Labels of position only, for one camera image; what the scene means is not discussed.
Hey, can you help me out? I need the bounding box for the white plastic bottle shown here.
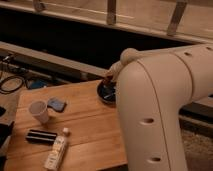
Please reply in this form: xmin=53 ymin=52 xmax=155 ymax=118
xmin=44 ymin=127 xmax=70 ymax=171

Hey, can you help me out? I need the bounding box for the white paper cup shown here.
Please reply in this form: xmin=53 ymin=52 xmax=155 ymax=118
xmin=28 ymin=101 xmax=50 ymax=124

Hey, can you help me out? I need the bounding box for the black object at left edge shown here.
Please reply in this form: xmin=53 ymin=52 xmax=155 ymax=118
xmin=0 ymin=106 xmax=14 ymax=148

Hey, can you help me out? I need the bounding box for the black coiled cable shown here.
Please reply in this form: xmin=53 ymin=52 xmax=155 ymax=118
xmin=0 ymin=75 xmax=26 ymax=95

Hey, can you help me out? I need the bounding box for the red pepper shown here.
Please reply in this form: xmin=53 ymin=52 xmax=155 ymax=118
xmin=103 ymin=76 xmax=113 ymax=85

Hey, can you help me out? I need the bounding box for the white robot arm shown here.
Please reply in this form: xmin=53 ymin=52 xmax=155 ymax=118
xmin=109 ymin=44 xmax=213 ymax=171

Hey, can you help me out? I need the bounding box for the blue sponge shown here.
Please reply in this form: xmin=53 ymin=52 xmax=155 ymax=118
xmin=47 ymin=98 xmax=66 ymax=112

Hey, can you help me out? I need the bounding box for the black rectangular box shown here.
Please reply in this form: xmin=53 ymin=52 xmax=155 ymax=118
xmin=25 ymin=130 xmax=57 ymax=145

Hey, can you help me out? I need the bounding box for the black ceramic bowl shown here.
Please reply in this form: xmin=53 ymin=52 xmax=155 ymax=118
xmin=97 ymin=81 xmax=116 ymax=104

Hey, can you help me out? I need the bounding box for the wooden railing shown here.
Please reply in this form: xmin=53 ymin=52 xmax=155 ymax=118
xmin=0 ymin=0 xmax=213 ymax=43

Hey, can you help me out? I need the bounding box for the blue object on floor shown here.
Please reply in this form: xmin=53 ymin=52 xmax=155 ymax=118
xmin=29 ymin=80 xmax=46 ymax=89

